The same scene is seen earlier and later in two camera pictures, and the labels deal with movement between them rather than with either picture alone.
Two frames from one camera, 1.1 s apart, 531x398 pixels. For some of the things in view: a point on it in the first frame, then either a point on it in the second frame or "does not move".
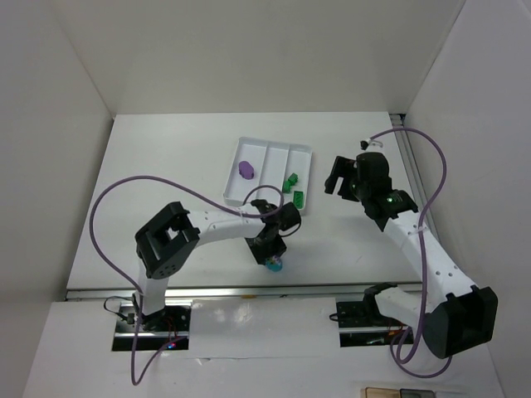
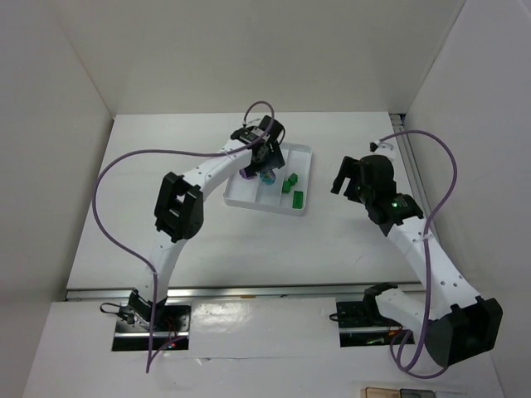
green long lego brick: [299, 199] does not move
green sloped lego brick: [293, 178] does not move
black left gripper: [266, 251] to [262, 162]
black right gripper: [343, 176] does not move
